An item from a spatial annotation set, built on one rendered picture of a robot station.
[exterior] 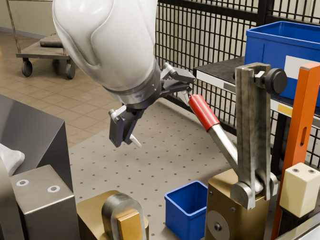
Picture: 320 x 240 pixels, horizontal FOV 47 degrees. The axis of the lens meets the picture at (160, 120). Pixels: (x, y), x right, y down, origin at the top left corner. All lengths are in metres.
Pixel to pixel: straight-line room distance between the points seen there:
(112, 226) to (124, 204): 0.02
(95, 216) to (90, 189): 0.68
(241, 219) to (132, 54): 0.24
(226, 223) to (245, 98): 0.17
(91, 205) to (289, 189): 0.26
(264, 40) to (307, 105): 0.37
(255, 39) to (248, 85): 0.47
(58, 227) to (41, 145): 0.51
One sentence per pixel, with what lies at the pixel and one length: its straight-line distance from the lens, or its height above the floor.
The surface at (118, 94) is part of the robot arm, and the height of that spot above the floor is 1.14.
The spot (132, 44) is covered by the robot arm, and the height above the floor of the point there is 1.23.
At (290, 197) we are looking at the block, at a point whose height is 1.03.
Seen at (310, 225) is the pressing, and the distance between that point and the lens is 0.54.
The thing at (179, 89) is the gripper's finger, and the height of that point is 1.09.
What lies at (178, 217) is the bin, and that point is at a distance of 0.90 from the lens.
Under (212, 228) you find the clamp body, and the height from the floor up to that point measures 0.98.
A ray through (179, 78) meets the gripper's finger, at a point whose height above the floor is 1.12.
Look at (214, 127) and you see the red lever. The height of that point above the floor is 1.12.
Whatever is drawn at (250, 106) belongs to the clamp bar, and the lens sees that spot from 0.42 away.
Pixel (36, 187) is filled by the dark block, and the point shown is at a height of 1.12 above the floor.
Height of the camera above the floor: 1.34
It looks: 26 degrees down
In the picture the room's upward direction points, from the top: straight up
